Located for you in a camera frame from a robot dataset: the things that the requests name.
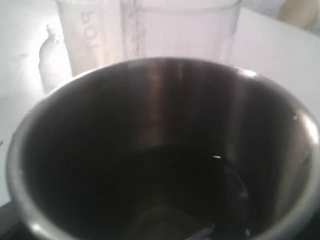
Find stainless steel tumbler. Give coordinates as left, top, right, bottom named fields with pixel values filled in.
left=6, top=58, right=320, bottom=240

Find clear plastic shaker lid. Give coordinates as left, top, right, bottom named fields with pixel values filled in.
left=38, top=24, right=72, bottom=94

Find translucent white plastic container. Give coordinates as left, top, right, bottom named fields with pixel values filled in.
left=56, top=0, right=125, bottom=76

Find clear plastic shaker cup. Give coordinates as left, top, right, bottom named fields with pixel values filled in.
left=120, top=0, right=241, bottom=64

